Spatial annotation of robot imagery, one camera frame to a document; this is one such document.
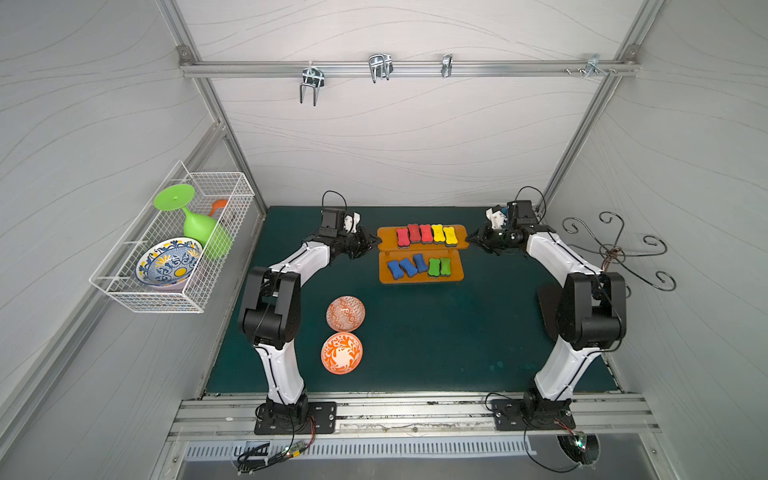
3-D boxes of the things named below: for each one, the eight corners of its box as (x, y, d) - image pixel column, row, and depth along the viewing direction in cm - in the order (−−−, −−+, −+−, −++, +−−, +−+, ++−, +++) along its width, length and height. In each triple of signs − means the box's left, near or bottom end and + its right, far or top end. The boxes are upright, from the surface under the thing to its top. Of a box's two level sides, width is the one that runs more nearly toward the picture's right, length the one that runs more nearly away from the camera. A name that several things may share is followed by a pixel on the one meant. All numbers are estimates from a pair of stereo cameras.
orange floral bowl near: (320, 375, 81) (318, 371, 78) (326, 337, 87) (324, 332, 85) (361, 375, 81) (360, 371, 78) (363, 337, 88) (362, 332, 85)
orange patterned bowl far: (321, 321, 91) (319, 316, 88) (340, 295, 96) (339, 289, 94) (353, 339, 87) (352, 334, 84) (371, 310, 93) (370, 305, 90)
